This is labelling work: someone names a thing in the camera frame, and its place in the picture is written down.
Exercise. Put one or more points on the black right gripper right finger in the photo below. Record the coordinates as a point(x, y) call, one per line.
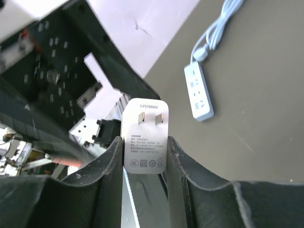
point(199, 198)

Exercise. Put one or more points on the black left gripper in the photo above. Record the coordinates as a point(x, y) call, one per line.
point(43, 76)

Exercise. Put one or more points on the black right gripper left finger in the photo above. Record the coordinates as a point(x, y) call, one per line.
point(88, 198)

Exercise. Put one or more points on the small white USB charger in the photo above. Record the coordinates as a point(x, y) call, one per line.
point(144, 130)

